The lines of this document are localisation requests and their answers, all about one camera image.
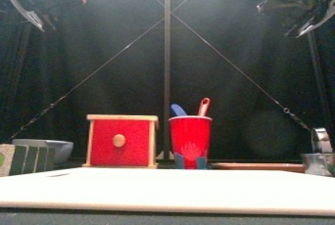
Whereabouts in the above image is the red wooden drawer box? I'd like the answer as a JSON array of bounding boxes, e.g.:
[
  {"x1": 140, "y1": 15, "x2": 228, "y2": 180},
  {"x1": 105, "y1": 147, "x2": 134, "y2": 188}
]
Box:
[{"x1": 83, "y1": 113, "x2": 161, "y2": 169}]

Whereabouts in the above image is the metal measuring cup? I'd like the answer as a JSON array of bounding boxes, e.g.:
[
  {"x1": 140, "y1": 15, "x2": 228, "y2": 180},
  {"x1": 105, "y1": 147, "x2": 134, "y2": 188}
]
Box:
[{"x1": 300, "y1": 127, "x2": 335, "y2": 178}]

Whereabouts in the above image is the red plastic cup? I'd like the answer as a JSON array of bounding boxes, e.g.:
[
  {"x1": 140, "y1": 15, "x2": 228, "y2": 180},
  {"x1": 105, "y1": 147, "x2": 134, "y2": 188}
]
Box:
[{"x1": 168, "y1": 114, "x2": 213, "y2": 170}]

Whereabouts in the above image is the diagonal brace cable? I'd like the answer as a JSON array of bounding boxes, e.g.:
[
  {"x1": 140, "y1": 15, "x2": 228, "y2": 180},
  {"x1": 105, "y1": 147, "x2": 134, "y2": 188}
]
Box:
[
  {"x1": 128, "y1": 0, "x2": 311, "y2": 131},
  {"x1": 4, "y1": 0, "x2": 220, "y2": 144}
]

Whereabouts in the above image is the white cutting board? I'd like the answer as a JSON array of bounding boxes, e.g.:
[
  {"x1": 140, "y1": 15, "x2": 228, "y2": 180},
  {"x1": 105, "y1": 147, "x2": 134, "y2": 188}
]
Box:
[{"x1": 0, "y1": 166, "x2": 335, "y2": 217}]

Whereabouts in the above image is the blue utensil handle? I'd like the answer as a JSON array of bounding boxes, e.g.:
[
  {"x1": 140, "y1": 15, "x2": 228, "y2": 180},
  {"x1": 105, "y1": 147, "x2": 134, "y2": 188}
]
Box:
[{"x1": 169, "y1": 103, "x2": 189, "y2": 117}]

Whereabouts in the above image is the grey bowl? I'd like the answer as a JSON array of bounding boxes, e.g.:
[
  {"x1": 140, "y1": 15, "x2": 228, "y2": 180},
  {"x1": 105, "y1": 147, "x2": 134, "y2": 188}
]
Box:
[{"x1": 11, "y1": 138, "x2": 75, "y2": 165}]

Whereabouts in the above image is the green striped box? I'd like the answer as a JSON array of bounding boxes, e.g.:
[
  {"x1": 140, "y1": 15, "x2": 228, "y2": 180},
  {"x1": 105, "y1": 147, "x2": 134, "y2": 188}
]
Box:
[{"x1": 0, "y1": 143, "x2": 58, "y2": 178}]

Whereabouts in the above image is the wooden board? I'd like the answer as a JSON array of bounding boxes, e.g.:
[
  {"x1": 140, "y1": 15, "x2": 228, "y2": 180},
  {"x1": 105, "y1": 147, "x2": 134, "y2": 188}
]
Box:
[{"x1": 209, "y1": 161, "x2": 307, "y2": 173}]

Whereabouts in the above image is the red utensil handle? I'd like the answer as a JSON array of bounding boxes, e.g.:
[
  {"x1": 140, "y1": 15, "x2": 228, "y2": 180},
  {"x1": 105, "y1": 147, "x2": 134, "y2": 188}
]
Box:
[{"x1": 196, "y1": 97, "x2": 212, "y2": 117}]

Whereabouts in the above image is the vertical metal frame pole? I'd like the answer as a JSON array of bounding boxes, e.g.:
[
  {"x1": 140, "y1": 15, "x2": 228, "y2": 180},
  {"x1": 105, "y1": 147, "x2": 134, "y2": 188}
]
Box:
[{"x1": 156, "y1": 0, "x2": 176, "y2": 161}]

